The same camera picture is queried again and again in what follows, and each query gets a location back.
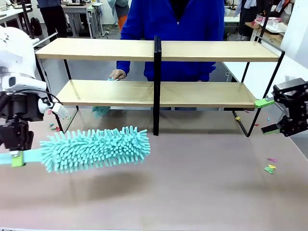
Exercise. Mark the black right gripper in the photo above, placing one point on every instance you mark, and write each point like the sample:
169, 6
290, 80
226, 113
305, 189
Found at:
294, 106

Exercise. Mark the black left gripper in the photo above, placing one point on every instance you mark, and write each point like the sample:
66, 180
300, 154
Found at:
24, 107

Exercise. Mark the small teal chenille duster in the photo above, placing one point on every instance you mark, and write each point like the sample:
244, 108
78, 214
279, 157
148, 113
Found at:
101, 111

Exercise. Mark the person's right forearm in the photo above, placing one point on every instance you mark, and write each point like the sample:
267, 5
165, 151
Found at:
123, 66

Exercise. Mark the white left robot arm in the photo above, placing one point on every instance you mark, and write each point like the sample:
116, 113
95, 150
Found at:
14, 55

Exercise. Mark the person's left forearm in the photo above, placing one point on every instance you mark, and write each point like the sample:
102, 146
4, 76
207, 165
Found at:
207, 71

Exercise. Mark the person's right hand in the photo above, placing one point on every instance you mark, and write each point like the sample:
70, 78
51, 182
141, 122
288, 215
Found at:
119, 74

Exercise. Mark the yellow paper scrap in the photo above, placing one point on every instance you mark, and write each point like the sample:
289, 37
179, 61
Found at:
237, 118

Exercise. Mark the green and yellow paper scraps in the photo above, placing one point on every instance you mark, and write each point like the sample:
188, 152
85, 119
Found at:
270, 169

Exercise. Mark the wooden side table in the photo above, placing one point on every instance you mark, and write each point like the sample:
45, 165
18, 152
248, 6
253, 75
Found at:
272, 31

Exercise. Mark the person in blue jacket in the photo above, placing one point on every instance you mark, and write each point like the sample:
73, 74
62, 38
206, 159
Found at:
173, 26

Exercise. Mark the black backpack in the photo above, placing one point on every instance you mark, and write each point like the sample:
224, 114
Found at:
36, 26

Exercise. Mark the black stand pole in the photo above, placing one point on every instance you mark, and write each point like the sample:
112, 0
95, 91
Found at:
26, 19

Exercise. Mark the bystander in dark clothes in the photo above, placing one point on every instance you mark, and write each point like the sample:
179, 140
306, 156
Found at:
54, 16

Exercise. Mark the grey metal desk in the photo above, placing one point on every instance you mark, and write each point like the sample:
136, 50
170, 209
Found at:
79, 14

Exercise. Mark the bystander in orange trousers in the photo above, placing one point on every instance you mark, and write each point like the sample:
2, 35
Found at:
121, 19

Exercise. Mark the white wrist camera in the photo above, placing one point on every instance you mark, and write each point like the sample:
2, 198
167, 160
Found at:
59, 109

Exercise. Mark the wood shelf black frame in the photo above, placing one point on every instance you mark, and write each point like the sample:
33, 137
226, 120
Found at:
96, 48
216, 48

